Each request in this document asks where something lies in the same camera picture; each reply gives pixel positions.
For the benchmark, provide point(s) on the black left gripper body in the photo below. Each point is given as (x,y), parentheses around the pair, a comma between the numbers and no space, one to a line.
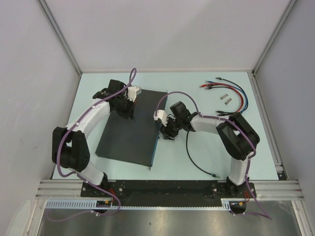
(124,106)

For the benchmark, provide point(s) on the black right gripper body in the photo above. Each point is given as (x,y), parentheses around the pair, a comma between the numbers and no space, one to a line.
(172,127)

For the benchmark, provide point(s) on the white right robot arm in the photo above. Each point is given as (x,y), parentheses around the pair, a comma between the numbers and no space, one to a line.
(238,137)

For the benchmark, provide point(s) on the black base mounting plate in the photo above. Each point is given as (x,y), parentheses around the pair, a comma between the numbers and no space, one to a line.
(177,192)

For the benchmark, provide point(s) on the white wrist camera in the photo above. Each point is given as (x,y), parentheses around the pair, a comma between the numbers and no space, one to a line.
(161,115)
(133,92)

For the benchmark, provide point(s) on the dark network switch box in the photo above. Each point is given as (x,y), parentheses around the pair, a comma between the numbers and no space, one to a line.
(133,140)

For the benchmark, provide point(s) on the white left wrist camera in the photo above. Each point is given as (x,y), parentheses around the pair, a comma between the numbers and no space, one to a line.
(133,92)

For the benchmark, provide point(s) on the grey slotted cable duct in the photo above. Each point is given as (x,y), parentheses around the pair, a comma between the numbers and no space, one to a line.
(221,205)

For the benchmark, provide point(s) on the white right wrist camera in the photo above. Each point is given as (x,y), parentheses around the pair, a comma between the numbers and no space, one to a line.
(161,115)

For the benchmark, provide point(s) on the aluminium frame rail front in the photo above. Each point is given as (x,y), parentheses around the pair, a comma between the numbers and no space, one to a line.
(262,189)

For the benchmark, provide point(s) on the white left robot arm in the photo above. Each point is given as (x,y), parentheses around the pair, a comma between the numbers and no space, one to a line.
(70,150)

